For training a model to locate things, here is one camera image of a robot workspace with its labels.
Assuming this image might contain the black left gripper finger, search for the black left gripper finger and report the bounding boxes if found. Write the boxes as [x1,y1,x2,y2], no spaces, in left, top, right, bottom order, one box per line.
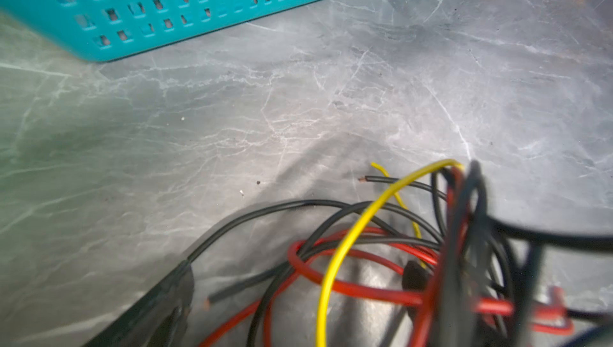
[85,261,195,347]

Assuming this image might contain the thick red cable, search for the thick red cable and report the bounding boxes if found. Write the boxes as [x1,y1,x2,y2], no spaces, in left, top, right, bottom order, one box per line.
[286,226,576,337]

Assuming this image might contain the tangled black cable bundle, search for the tangled black cable bundle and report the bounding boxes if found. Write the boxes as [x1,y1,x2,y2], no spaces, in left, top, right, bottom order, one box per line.
[185,159,613,347]

